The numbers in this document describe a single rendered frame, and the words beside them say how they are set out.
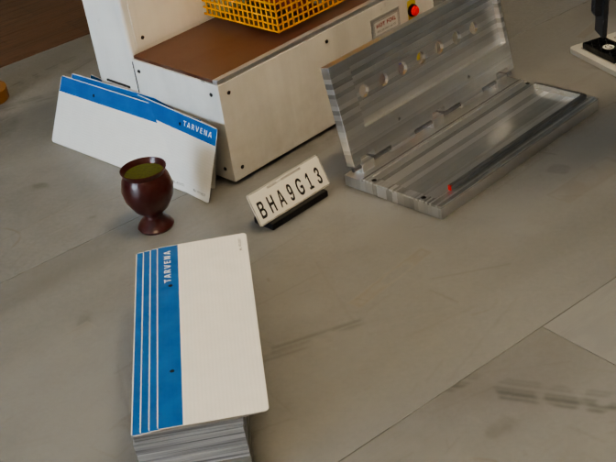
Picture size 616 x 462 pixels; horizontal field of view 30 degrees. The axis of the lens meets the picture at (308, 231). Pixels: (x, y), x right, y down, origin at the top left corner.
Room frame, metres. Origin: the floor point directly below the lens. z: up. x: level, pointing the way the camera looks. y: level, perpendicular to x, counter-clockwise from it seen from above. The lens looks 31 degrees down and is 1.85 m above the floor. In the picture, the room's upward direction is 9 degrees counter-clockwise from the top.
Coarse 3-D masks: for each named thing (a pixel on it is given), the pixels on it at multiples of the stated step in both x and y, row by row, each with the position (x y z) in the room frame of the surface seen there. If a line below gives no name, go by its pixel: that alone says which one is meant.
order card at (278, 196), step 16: (288, 176) 1.64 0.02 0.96; (304, 176) 1.66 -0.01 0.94; (320, 176) 1.67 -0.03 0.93; (256, 192) 1.60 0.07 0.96; (272, 192) 1.61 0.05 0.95; (288, 192) 1.62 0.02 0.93; (304, 192) 1.64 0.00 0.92; (256, 208) 1.58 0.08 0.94; (272, 208) 1.60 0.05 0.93; (288, 208) 1.61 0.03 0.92
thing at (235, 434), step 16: (160, 432) 1.02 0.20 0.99; (176, 432) 1.02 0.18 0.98; (192, 432) 1.02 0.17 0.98; (208, 432) 1.02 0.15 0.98; (224, 432) 1.02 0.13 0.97; (240, 432) 1.02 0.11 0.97; (144, 448) 1.02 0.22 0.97; (160, 448) 1.02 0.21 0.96; (176, 448) 1.02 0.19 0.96; (192, 448) 1.02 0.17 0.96; (208, 448) 1.02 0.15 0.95; (224, 448) 1.02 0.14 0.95; (240, 448) 1.02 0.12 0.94
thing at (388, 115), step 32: (448, 0) 1.90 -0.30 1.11; (480, 0) 1.95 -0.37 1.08; (416, 32) 1.84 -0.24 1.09; (448, 32) 1.88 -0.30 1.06; (480, 32) 1.93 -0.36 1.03; (352, 64) 1.73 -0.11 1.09; (384, 64) 1.78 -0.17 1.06; (416, 64) 1.82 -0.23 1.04; (448, 64) 1.87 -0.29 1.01; (480, 64) 1.90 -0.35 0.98; (512, 64) 1.95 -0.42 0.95; (352, 96) 1.70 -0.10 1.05; (384, 96) 1.76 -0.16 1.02; (416, 96) 1.79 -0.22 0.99; (448, 96) 1.83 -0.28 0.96; (352, 128) 1.68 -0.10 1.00; (384, 128) 1.72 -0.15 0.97; (352, 160) 1.66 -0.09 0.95
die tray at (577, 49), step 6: (612, 36) 2.09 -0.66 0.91; (570, 48) 2.07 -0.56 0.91; (576, 48) 2.07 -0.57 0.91; (582, 48) 2.06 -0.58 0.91; (576, 54) 2.05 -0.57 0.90; (582, 54) 2.03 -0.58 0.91; (588, 54) 2.03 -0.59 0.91; (594, 54) 2.02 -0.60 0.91; (588, 60) 2.01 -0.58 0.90; (594, 60) 1.99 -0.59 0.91; (600, 60) 1.99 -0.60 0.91; (606, 60) 1.99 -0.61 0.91; (600, 66) 1.98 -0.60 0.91; (606, 66) 1.96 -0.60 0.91; (612, 66) 1.96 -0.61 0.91; (612, 72) 1.94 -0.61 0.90
